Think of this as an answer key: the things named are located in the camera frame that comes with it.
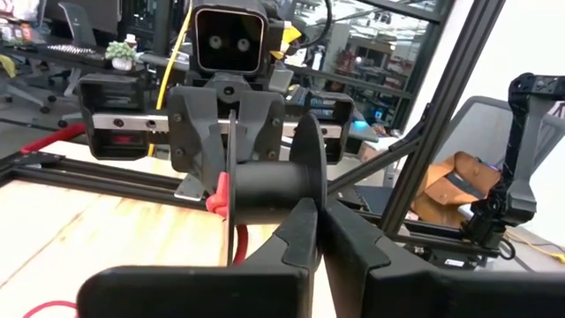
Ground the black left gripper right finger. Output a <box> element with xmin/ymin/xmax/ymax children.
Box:
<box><xmin>320</xmin><ymin>198</ymin><xmax>565</xmax><ymax>318</ymax></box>

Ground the grey mesh chair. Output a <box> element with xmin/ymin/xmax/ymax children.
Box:
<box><xmin>434</xmin><ymin>95</ymin><xmax>565</xmax><ymax>186</ymax></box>

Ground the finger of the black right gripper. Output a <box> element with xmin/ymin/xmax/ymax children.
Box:
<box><xmin>167</xmin><ymin>86</ymin><xmax>230</xmax><ymax>195</ymax></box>
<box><xmin>233</xmin><ymin>92</ymin><xmax>286</xmax><ymax>163</ymax></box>

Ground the brown cardboard box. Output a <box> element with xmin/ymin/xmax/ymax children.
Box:
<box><xmin>412</xmin><ymin>151</ymin><xmax>503</xmax><ymax>227</ymax></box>

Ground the yellow hanging power cable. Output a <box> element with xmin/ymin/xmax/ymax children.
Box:
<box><xmin>147</xmin><ymin>0</ymin><xmax>195</xmax><ymax>156</ymax></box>

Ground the small potted succulent plant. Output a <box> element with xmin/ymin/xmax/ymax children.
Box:
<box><xmin>104</xmin><ymin>34</ymin><xmax>139</xmax><ymax>72</ymax></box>

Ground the black cord spool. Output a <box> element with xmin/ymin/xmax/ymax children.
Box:
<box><xmin>224</xmin><ymin>110</ymin><xmax>328</xmax><ymax>266</ymax></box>

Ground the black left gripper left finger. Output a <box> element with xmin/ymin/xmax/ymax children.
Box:
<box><xmin>77</xmin><ymin>198</ymin><xmax>319</xmax><ymax>318</ymax></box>

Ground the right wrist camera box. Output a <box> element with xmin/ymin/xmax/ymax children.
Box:
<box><xmin>192</xmin><ymin>3</ymin><xmax>270</xmax><ymax>76</ymax></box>

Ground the black Netgear network switch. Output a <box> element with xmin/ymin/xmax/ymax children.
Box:
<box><xmin>414</xmin><ymin>246</ymin><xmax>485</xmax><ymax>271</ymax></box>

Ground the grey office desk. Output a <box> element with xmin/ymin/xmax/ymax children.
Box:
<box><xmin>0</xmin><ymin>42</ymin><xmax>195</xmax><ymax>80</ymax></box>

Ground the grey office chair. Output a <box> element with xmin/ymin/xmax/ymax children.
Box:
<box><xmin>43</xmin><ymin>2</ymin><xmax>98</xmax><ymax>96</ymax></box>

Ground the thin red cord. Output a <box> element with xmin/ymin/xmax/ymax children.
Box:
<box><xmin>21</xmin><ymin>171</ymin><xmax>249</xmax><ymax>318</ymax></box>

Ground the black aluminium table frame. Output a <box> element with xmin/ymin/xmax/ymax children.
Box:
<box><xmin>0</xmin><ymin>0</ymin><xmax>509</xmax><ymax>270</ymax></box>

